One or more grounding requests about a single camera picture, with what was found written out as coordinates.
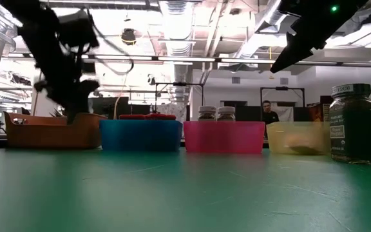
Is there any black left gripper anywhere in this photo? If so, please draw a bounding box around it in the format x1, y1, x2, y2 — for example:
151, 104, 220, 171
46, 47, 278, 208
33, 41, 100, 125

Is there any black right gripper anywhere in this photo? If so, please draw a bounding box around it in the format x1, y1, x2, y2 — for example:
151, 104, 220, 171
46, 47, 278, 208
270, 0, 370, 73

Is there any red spice tin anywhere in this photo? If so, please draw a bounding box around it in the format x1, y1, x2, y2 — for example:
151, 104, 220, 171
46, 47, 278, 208
145, 113, 177, 121
118, 113, 146, 121

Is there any white-lid spice jar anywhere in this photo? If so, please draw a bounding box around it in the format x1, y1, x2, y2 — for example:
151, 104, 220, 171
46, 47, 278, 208
198, 105, 218, 122
216, 106, 236, 122

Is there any orange plastic bin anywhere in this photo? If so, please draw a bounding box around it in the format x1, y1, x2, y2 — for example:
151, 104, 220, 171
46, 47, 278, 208
4, 111, 108, 150

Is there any metal crossbar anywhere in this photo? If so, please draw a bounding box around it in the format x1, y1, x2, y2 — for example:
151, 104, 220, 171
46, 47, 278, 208
1, 53, 371, 68

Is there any brown cardboard box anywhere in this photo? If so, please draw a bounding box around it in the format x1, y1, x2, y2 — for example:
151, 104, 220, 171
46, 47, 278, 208
307, 102, 331, 122

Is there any person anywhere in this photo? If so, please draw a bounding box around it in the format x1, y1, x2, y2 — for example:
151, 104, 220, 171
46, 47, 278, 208
260, 99, 280, 126

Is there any blue plastic bin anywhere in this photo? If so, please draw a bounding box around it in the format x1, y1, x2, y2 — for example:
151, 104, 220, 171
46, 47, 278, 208
99, 119, 184, 152

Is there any yellow translucent plastic bin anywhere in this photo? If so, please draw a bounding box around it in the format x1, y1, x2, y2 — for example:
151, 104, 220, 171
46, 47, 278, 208
266, 121, 332, 155

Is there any green oregano glass jar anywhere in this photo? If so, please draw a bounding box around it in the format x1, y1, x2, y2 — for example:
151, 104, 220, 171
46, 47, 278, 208
328, 82, 371, 165

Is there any green table mat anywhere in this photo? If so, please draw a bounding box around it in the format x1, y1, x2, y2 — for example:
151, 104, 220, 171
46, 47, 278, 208
0, 148, 371, 232

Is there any pink plastic bin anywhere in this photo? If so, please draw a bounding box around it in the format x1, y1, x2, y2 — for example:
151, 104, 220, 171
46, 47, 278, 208
183, 121, 266, 155

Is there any black metal frame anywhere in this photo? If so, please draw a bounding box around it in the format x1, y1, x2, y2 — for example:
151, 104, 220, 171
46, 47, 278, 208
260, 86, 305, 107

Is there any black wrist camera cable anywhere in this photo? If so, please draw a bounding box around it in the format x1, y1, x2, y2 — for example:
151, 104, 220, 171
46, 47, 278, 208
87, 9, 135, 77

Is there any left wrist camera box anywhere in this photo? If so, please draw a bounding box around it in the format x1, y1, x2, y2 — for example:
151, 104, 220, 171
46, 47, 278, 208
58, 11, 100, 49

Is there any black ceiling dome camera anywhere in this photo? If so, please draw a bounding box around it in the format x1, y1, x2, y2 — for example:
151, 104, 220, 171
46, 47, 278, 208
120, 28, 137, 46

